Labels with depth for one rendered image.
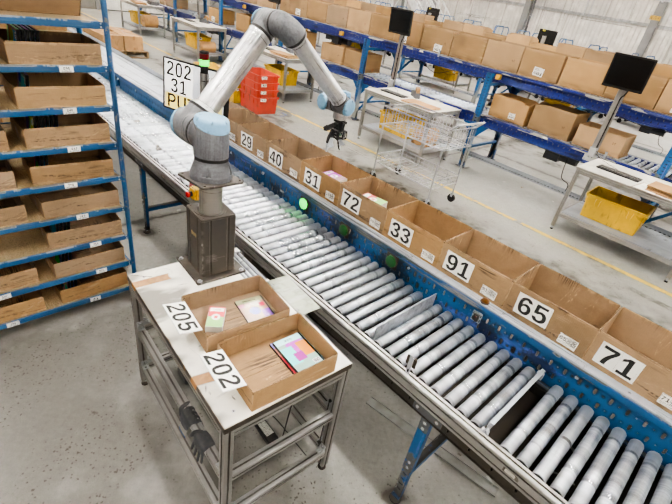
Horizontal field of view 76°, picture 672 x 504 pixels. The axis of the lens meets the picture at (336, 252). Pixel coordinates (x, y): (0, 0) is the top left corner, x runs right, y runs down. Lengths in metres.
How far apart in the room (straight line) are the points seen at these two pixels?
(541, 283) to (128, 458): 2.21
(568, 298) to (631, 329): 0.28
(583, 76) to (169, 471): 6.15
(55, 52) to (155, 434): 1.93
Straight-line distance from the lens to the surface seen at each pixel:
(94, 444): 2.60
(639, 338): 2.38
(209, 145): 1.97
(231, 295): 2.09
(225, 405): 1.68
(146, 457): 2.50
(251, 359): 1.81
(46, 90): 2.66
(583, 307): 2.40
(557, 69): 6.80
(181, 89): 2.96
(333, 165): 3.14
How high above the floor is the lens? 2.08
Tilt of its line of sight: 32 degrees down
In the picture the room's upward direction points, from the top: 10 degrees clockwise
